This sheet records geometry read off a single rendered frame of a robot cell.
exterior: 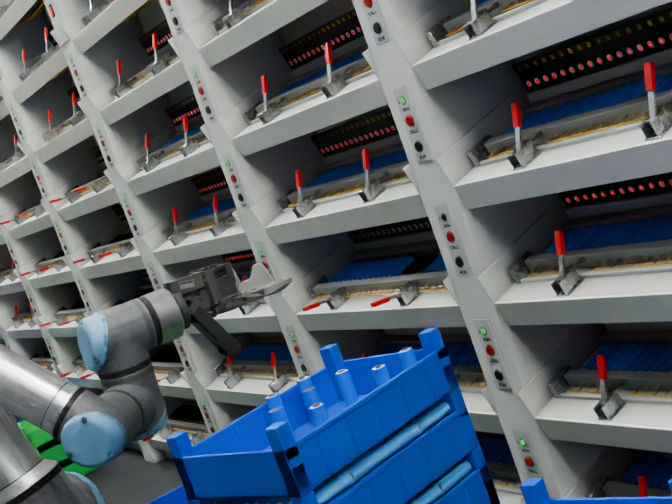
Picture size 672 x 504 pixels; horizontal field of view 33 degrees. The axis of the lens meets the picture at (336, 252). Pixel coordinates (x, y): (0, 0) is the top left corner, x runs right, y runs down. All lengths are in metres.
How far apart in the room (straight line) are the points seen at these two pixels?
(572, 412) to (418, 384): 0.48
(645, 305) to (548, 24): 0.39
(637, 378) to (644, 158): 0.40
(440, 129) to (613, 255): 0.34
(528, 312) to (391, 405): 0.48
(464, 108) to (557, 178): 0.27
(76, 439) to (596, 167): 0.88
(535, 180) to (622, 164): 0.17
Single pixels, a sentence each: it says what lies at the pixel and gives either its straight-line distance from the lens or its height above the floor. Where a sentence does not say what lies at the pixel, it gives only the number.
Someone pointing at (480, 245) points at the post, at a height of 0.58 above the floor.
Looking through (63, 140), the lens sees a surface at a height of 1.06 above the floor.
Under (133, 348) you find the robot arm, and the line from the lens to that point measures 1.89.
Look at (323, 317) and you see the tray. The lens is 2.29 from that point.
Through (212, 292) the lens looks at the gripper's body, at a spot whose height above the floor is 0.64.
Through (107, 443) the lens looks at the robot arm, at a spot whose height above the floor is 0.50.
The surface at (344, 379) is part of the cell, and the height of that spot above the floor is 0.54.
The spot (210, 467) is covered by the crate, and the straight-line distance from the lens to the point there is 1.31.
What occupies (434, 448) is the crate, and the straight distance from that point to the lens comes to 1.37.
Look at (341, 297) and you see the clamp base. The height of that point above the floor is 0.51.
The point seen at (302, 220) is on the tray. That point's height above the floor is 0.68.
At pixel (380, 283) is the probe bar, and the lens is 2.14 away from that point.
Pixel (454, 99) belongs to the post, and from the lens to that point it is 1.79.
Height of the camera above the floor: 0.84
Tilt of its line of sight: 6 degrees down
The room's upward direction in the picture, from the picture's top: 20 degrees counter-clockwise
